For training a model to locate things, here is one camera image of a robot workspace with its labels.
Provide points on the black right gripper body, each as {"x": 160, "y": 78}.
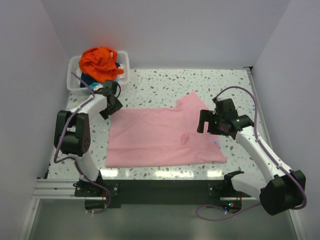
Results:
{"x": 220, "y": 128}

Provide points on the pink t shirt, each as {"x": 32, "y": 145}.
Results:
{"x": 160, "y": 137}

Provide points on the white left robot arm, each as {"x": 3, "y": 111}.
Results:
{"x": 72, "y": 136}

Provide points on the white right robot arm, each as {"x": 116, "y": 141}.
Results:
{"x": 284, "y": 188}

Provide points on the white garment in basket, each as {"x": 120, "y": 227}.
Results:
{"x": 120, "y": 77}

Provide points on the teal t shirt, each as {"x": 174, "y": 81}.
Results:
{"x": 96, "y": 85}

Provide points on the dark blue t shirt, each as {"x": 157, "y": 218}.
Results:
{"x": 89, "y": 80}

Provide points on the orange t shirt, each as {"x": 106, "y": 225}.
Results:
{"x": 100, "y": 64}

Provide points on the white plastic laundry basket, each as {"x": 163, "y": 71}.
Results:
{"x": 73, "y": 83}

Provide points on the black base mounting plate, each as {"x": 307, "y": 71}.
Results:
{"x": 116, "y": 193}

